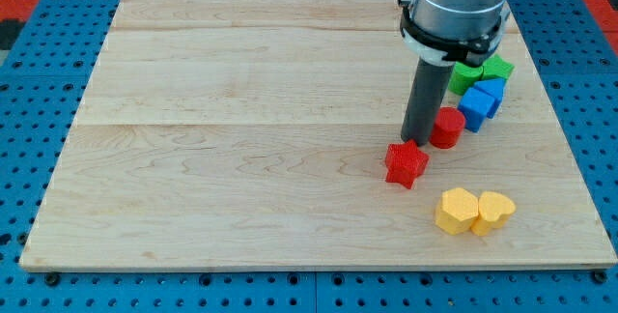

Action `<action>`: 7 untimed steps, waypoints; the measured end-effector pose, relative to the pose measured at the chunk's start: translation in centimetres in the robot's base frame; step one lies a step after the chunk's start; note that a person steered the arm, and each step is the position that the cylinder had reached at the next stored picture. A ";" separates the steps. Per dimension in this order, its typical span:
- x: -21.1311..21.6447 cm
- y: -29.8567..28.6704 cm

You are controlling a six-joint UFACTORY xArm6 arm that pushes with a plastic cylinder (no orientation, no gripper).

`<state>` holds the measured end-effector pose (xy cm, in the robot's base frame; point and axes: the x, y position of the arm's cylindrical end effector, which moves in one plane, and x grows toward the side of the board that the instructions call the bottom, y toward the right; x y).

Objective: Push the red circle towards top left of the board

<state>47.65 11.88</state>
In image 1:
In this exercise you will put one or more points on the yellow hexagon block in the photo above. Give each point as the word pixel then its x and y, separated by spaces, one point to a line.
pixel 456 211

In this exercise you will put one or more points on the red cylinder block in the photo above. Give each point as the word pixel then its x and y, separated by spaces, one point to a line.
pixel 448 127

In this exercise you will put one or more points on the red star block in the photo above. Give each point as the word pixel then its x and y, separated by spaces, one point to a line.
pixel 405 162

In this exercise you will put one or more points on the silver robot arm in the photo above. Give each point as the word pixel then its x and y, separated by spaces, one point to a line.
pixel 444 32

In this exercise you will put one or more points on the green cylinder block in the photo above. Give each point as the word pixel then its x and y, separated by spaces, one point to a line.
pixel 463 77

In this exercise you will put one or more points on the blue block behind cube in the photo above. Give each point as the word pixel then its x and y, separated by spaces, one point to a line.
pixel 494 88

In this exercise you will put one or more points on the wooden board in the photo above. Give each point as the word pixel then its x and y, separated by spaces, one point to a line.
pixel 250 135

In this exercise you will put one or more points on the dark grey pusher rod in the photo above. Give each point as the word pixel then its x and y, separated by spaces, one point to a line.
pixel 428 88

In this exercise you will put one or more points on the green block at back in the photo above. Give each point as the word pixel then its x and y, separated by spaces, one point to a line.
pixel 497 67

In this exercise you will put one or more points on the yellow heart block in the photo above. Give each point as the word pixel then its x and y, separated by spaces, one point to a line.
pixel 494 210

